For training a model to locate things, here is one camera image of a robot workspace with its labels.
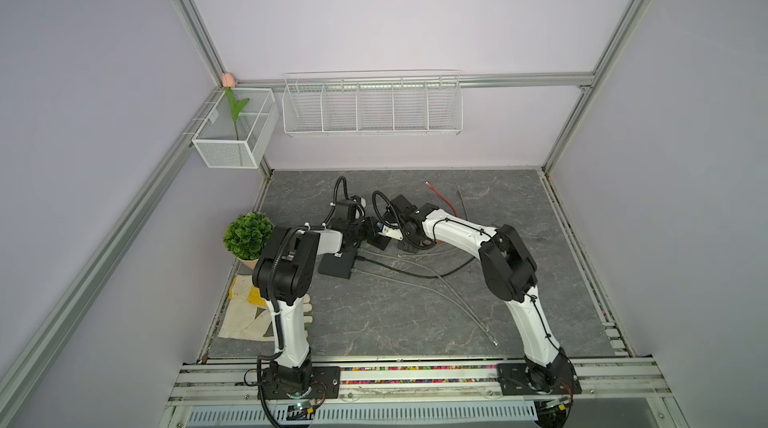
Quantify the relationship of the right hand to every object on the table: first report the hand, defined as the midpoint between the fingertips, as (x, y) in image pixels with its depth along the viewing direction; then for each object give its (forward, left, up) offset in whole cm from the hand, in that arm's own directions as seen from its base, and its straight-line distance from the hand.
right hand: (410, 237), depth 99 cm
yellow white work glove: (-26, +49, -3) cm, 56 cm away
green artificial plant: (-8, +46, +14) cm, 49 cm away
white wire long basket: (+33, +12, +30) cm, 46 cm away
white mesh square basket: (+20, +52, +30) cm, 64 cm away
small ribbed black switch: (-1, +10, -1) cm, 10 cm away
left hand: (+3, +9, +1) cm, 10 cm away
